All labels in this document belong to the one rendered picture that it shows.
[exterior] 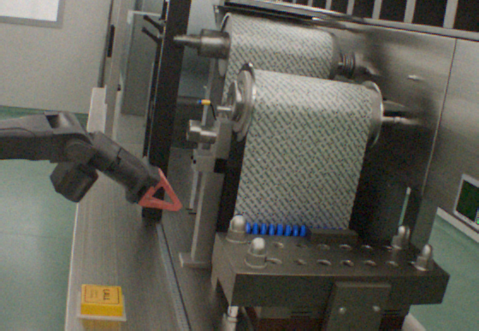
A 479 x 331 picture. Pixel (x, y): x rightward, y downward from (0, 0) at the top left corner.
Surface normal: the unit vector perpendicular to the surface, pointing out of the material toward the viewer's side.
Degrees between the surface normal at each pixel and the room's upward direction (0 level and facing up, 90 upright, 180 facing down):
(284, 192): 90
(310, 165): 90
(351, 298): 90
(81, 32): 90
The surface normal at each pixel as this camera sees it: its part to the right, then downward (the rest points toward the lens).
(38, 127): 0.29, -0.81
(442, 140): -0.96, -0.09
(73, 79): 0.23, 0.26
